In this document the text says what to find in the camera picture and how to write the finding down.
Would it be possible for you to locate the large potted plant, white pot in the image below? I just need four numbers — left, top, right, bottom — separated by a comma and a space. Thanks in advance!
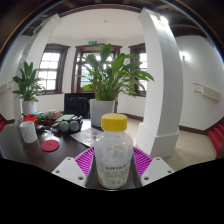
78, 43, 155, 128

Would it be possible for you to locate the red plastic box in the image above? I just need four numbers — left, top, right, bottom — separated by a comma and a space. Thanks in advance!
22, 113, 42, 125

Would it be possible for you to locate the dark wooden double door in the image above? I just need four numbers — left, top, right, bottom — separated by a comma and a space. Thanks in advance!
71, 44, 123, 94

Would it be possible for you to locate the flat round red coaster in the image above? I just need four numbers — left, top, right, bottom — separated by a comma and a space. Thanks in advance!
40, 139, 61, 153

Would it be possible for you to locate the tray of small cups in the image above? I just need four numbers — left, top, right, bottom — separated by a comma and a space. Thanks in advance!
43, 109, 65, 125

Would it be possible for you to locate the green flat packet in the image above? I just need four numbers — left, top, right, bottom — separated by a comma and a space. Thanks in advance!
54, 114, 75, 123

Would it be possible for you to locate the clear bottle with yellow cap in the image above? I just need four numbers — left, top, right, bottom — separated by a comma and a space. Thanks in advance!
93, 113, 135, 190

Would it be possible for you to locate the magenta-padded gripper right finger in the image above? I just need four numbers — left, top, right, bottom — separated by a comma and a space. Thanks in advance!
128, 146, 175, 190

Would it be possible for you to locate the white wall heater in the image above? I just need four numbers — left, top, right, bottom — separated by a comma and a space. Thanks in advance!
193, 82, 223, 102
0, 81, 14, 95

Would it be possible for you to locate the white speckled mug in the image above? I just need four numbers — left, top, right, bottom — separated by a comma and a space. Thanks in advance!
19, 120, 38, 144

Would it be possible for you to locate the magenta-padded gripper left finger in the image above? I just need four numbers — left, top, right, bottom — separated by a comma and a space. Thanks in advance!
51, 146, 100, 190

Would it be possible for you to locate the dark wooden framed window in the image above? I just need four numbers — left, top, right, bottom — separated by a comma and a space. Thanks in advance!
36, 43, 70, 95
128, 43, 148, 98

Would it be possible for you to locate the black office chair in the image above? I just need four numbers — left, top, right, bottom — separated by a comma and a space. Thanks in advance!
63, 92, 96, 120

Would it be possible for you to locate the white sticker sheet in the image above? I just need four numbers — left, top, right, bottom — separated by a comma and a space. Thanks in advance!
70, 126, 104, 148

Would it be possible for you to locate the small potted plant, white pot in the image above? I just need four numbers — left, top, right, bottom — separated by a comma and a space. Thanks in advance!
12, 61, 45, 116

